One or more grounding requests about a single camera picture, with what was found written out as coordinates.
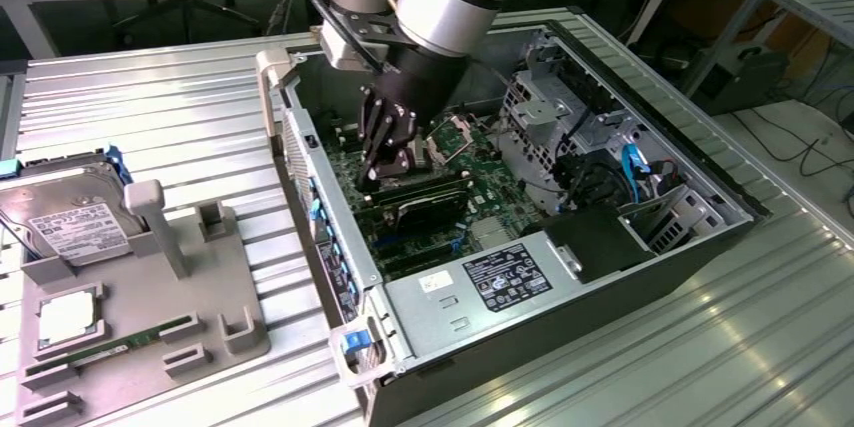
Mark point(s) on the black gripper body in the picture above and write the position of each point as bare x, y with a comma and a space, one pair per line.
423, 82

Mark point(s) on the black graphics card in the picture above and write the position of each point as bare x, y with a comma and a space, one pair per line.
429, 214

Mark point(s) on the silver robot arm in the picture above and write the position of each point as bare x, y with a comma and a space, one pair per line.
453, 2

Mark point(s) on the metal socket cover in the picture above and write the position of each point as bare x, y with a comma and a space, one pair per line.
456, 134

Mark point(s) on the green motherboard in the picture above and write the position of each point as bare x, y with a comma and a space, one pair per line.
496, 182

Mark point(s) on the silver drive cage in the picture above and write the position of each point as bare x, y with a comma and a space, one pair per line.
540, 112

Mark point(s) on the black expansion slot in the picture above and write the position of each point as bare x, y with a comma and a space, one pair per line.
420, 256

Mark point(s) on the silver power supply unit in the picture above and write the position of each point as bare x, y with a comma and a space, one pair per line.
447, 312

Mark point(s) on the black air shroud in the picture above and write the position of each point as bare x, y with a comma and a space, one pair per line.
596, 242

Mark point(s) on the black office chair base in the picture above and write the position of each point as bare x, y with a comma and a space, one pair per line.
200, 9

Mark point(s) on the blue case latch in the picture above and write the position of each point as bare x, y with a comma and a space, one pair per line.
353, 339

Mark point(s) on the silver disk bay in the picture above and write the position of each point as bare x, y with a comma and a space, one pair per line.
669, 227

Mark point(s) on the black box device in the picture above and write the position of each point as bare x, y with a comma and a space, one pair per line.
747, 82

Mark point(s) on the black open PC case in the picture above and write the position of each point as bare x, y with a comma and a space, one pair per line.
533, 372

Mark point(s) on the grey parts rack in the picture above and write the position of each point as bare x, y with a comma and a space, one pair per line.
133, 307

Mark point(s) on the loose green RAM stick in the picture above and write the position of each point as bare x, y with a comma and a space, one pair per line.
113, 349

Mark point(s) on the silver CPU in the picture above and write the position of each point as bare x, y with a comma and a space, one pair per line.
66, 319

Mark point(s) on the metal slat shelf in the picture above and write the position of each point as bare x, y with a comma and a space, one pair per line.
814, 2

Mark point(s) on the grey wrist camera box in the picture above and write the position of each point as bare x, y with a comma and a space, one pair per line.
343, 54

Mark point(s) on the hard disk with blue bracket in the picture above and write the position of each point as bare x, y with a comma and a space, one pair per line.
60, 217

